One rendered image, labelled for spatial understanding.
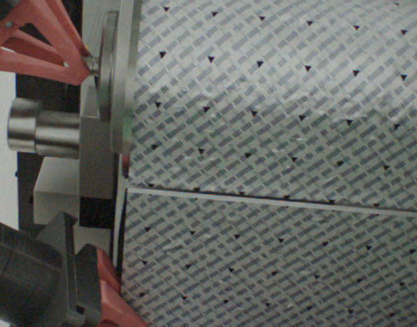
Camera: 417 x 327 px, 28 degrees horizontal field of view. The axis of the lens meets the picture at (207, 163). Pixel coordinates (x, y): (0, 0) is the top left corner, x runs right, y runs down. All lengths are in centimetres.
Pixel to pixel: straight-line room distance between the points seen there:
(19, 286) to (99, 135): 13
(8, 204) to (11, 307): 49
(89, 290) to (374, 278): 19
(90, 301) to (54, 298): 2
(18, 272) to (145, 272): 9
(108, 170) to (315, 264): 17
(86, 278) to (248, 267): 11
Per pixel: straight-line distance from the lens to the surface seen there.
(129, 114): 49
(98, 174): 62
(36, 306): 54
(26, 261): 54
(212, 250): 55
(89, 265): 56
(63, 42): 56
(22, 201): 97
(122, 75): 50
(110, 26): 53
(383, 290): 59
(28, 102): 62
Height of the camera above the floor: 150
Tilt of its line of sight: 32 degrees down
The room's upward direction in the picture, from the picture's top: 7 degrees clockwise
